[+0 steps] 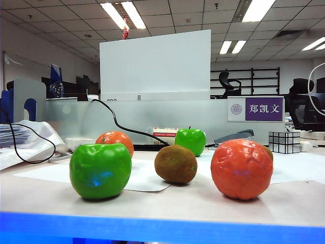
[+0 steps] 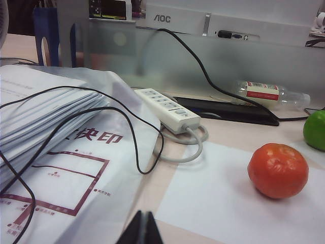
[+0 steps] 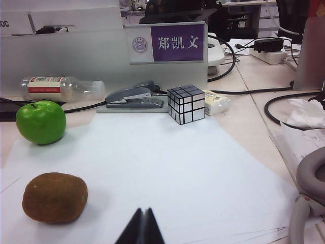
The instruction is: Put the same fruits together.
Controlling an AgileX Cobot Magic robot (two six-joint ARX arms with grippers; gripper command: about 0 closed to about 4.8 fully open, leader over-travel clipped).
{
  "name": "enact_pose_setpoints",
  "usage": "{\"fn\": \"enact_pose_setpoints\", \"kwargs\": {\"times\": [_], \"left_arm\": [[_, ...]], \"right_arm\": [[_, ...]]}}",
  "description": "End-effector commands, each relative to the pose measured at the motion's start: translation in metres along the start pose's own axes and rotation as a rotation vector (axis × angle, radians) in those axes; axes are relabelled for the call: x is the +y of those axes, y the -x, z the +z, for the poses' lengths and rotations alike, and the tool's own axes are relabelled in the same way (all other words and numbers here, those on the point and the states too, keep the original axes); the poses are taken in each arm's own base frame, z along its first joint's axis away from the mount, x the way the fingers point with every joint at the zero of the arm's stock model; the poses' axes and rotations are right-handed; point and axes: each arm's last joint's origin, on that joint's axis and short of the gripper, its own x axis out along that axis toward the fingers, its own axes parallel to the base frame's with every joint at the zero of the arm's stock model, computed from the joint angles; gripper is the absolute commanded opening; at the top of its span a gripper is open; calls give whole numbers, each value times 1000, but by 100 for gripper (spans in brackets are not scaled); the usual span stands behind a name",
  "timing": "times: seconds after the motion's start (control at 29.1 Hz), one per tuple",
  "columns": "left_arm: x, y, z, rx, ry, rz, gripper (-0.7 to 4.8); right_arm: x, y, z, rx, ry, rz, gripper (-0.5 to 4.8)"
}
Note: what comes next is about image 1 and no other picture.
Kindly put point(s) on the large red-orange tomato fruit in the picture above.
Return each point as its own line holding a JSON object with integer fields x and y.
{"x": 241, "y": 167}

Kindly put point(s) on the white paper sheet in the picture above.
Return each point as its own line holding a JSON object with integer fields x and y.
{"x": 292, "y": 167}
{"x": 144, "y": 178}

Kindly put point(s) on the white plastic bag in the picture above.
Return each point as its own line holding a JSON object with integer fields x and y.
{"x": 43, "y": 134}

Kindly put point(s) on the brown toy kiwi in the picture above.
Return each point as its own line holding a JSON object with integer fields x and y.
{"x": 175, "y": 164}
{"x": 269, "y": 152}

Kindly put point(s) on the grey stapler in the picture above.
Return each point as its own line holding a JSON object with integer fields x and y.
{"x": 236, "y": 136}

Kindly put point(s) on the black mesh office chair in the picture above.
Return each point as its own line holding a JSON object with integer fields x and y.
{"x": 302, "y": 111}

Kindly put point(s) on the stack of papers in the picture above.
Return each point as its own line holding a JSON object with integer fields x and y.
{"x": 12, "y": 134}

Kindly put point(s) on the dark background cabinets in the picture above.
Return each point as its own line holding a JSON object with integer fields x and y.
{"x": 83, "y": 86}

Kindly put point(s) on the green apple blue patch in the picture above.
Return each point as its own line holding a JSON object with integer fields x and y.
{"x": 101, "y": 170}

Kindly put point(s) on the grey file holder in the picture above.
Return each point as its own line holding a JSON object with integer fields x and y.
{"x": 28, "y": 89}

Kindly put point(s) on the orange toy orange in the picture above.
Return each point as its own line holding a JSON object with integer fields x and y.
{"x": 116, "y": 138}

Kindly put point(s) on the green toy apple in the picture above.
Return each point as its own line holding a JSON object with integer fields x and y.
{"x": 190, "y": 141}

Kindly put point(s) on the fluorescent ceiling light panel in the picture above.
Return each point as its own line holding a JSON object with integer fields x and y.
{"x": 132, "y": 14}
{"x": 238, "y": 47}
{"x": 314, "y": 43}
{"x": 257, "y": 10}

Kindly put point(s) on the red figurine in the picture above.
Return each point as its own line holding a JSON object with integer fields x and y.
{"x": 125, "y": 33}

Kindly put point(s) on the silver mirror cube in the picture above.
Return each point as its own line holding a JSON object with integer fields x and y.
{"x": 284, "y": 142}

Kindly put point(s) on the white power adapter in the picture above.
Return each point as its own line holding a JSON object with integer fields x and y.
{"x": 78, "y": 142}

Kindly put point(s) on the white partition board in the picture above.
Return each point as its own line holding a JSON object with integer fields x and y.
{"x": 155, "y": 66}

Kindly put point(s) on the blue file folder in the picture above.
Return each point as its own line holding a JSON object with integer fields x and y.
{"x": 6, "y": 106}

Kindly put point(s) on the small white object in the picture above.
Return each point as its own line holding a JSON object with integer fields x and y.
{"x": 306, "y": 146}

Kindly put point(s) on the black shelf rack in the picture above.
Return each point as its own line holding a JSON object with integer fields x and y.
{"x": 252, "y": 81}

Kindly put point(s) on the blue crystal trophy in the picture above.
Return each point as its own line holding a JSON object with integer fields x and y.
{"x": 56, "y": 81}

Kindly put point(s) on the blue table edge strip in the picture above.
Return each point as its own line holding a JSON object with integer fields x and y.
{"x": 162, "y": 228}

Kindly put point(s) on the purple white name plate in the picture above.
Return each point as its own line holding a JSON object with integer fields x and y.
{"x": 264, "y": 108}

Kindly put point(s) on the clear bottle red label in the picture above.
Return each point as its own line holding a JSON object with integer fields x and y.
{"x": 165, "y": 132}

